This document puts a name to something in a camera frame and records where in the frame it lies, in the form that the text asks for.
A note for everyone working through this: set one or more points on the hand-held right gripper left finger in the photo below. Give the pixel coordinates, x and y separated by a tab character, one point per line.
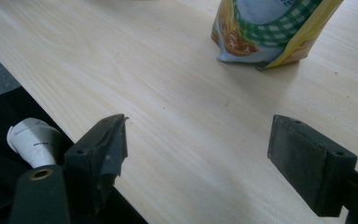
93	161

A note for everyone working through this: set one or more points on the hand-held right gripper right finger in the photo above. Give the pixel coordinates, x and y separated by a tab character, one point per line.
310	165

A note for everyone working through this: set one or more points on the yellow and blue snack bag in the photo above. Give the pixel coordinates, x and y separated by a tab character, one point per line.
261	34

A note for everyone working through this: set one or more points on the dark bin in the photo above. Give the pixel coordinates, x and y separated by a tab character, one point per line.
0	140

